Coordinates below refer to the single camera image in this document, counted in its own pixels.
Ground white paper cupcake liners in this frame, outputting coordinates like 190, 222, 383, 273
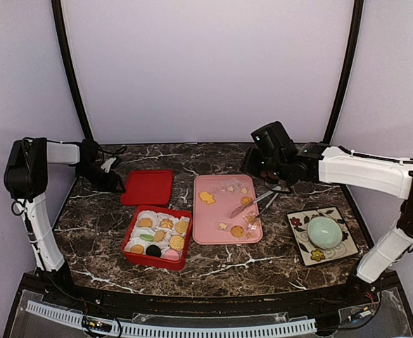
123, 210, 191, 262

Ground light green bowl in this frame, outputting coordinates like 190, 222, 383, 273
307, 216, 342, 249

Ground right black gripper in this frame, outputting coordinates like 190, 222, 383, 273
240, 146, 288, 184

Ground red cookie box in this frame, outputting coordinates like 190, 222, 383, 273
121, 205, 193, 270

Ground metal serving tongs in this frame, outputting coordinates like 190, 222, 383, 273
230, 189, 281, 225

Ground red box lid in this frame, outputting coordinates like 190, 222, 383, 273
121, 170, 173, 206

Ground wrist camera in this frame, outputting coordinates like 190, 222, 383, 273
250, 121, 297, 157
79, 139, 100, 163

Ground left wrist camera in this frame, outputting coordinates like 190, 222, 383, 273
79, 139, 100, 163

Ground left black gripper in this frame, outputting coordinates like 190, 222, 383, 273
75, 163, 122, 192

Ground pink round cookie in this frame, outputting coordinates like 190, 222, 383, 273
163, 249, 180, 261

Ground clear wrapped star candies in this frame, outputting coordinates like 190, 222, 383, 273
211, 178, 262, 244

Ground round tan cookie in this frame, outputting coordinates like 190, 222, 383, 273
129, 244, 145, 255

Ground round waffle cookie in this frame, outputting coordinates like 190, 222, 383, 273
169, 235, 185, 251
175, 220, 189, 234

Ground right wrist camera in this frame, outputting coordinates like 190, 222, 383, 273
250, 121, 297, 157

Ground green round cookie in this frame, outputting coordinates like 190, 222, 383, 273
139, 234, 154, 242

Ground swirl cookie right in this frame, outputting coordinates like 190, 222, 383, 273
240, 196, 253, 206

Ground black round cookie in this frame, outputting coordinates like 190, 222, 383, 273
146, 244, 162, 258

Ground flower cookie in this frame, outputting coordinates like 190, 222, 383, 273
138, 218, 153, 228
153, 230, 167, 243

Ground white cable duct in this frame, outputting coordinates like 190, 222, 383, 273
25, 301, 317, 338

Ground swirl butter cookie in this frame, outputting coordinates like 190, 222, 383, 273
160, 218, 174, 229

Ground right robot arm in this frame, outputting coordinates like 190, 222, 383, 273
241, 142, 413, 306

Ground fish shaped cookie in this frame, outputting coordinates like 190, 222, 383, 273
199, 192, 215, 205

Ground round orange cookie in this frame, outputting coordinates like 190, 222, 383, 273
230, 225, 245, 238

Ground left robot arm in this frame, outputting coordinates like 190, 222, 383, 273
4, 137, 126, 273

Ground right black frame post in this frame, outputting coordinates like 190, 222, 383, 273
322, 0, 364, 144

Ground floral square plate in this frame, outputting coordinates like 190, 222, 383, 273
287, 206, 358, 266

